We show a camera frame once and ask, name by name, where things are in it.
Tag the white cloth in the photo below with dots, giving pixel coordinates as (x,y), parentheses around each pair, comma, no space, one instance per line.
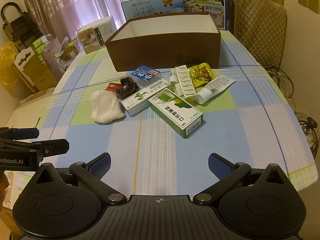
(105,107)

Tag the yellow plastic bag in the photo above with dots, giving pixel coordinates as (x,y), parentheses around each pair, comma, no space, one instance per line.
(6,65)

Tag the white plastic vial tray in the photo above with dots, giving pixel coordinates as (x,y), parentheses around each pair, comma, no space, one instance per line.
(185,82)

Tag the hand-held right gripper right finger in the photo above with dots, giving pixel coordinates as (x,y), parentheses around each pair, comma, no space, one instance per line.
(219,166)

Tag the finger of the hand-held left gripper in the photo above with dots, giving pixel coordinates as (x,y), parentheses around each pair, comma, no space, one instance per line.
(55,146)
(25,133)

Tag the metal pot lid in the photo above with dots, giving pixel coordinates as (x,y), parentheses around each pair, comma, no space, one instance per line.
(306,130)

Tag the small white product box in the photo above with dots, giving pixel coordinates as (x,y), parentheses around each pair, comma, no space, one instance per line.
(95,35)

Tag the light blue milk carton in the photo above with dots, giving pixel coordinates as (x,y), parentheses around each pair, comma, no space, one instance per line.
(150,7)

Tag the green tissue packs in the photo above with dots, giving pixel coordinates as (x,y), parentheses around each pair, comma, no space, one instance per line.
(41,45)

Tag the white medicine box yellow flowers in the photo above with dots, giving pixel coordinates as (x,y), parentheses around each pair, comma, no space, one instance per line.
(140,100)

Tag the black folding step ladder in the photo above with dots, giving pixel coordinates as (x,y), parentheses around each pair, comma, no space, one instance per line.
(15,25)

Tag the small white bottle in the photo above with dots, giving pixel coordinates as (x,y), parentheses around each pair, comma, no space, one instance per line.
(173,78)

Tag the checked tablecloth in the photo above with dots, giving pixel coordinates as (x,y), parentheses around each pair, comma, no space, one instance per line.
(160,140)

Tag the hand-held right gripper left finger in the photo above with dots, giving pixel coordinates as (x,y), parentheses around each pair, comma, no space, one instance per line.
(101,165)

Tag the red candy packet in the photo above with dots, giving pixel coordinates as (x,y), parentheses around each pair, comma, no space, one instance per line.
(110,87)

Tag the yellow snack packet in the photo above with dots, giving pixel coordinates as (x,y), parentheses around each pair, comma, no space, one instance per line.
(201,73)

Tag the dark brown scrunchie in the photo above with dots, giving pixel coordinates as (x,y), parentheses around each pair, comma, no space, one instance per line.
(127,86)

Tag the pink curtain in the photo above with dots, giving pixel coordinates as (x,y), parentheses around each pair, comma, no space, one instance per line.
(62,5)

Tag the white tube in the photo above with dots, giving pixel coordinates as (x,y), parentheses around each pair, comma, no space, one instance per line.
(215,86)

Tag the dark blue milk carton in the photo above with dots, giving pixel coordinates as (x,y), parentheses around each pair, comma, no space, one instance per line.
(200,2)

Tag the cardboard box with hanger cutouts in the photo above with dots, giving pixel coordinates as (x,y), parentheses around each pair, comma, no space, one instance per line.
(32,72)

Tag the green medicine box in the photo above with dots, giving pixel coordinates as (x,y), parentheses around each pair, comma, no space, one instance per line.
(175,112)

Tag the chair with quilted beige cover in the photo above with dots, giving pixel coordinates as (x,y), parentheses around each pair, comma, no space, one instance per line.
(260,25)

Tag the brown cardboard box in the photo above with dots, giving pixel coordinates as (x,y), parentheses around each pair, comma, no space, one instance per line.
(162,52)

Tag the crumpled plastic bag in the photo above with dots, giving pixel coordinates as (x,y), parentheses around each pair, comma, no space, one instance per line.
(53,53)

